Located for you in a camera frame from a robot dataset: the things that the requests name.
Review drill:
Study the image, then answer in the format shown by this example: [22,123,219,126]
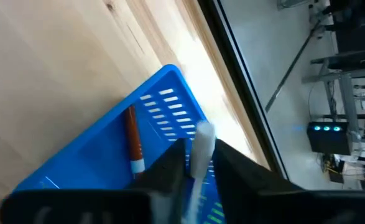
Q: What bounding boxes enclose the black computer case cyan lights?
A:
[306,121,353,156]

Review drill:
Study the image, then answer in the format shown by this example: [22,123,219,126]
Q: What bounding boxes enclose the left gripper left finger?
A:
[0,138,188,224]

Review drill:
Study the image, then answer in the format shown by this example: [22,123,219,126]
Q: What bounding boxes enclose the black aluminium table frame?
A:
[196,0,290,181]

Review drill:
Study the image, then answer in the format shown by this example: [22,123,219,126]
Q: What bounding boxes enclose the grey metal desk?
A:
[302,46,365,138]

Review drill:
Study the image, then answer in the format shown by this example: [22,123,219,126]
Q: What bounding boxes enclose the blue plastic basket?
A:
[12,63,229,224]

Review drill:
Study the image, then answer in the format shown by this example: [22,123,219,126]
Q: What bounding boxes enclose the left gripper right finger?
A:
[215,139,365,224]

